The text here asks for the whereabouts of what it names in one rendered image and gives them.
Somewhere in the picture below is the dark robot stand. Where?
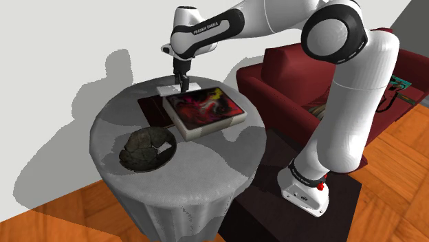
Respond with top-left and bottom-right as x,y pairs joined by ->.
217,129 -> 364,242

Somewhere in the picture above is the white flat card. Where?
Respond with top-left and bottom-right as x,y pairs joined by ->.
155,82 -> 202,98

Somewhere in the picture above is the white box with colourful picture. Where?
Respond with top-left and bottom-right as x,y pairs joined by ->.
162,87 -> 248,142

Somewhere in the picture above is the dark red flat book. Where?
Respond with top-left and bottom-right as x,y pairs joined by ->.
137,94 -> 175,129

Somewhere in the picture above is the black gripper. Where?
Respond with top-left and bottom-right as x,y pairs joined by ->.
173,56 -> 193,92

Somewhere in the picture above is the dark cracked bowl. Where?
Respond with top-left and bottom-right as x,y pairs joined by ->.
118,126 -> 177,173

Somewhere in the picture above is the brown striped cushion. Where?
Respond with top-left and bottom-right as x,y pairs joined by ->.
305,103 -> 328,122

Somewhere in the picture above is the round table with grey cloth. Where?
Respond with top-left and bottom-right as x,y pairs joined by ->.
89,76 -> 268,242

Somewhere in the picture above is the dark red sofa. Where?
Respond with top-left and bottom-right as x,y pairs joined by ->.
235,27 -> 429,174

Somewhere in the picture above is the teal flat box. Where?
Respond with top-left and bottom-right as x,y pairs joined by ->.
390,74 -> 414,92

